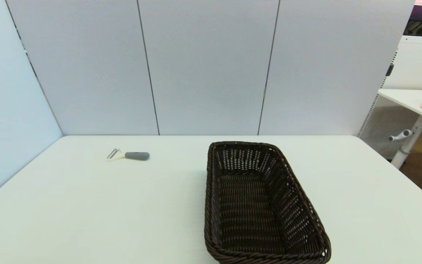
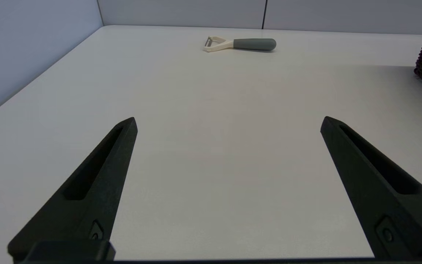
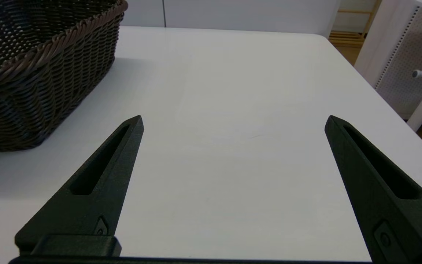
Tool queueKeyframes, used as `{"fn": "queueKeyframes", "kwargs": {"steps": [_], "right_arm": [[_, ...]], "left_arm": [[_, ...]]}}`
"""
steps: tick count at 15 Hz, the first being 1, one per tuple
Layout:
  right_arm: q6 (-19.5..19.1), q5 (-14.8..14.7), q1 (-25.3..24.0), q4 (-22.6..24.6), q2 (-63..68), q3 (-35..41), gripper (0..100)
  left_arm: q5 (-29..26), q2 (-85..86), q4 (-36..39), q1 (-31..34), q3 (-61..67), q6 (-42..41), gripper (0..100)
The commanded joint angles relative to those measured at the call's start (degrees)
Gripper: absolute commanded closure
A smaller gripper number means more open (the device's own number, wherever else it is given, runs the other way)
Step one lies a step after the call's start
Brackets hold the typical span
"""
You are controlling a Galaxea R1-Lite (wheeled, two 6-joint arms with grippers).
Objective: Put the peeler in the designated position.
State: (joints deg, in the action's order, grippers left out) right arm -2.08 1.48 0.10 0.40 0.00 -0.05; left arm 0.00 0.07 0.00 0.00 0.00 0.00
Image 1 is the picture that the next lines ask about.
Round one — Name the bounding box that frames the dark brown wicker basket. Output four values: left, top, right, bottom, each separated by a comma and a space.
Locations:
204, 141, 332, 264

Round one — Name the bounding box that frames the white side desk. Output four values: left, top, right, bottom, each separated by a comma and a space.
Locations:
378, 89, 422, 128

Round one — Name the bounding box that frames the peeler with grey handle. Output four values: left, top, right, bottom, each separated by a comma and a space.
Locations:
107, 148, 150, 162

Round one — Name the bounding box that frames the white perforated partition panel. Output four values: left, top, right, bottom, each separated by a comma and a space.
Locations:
358, 36, 422, 160

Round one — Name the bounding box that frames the white side table leg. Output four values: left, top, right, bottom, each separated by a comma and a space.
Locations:
391, 117, 422, 169

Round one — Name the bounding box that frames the white table crank handle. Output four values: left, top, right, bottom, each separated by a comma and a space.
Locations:
388, 129, 413, 142

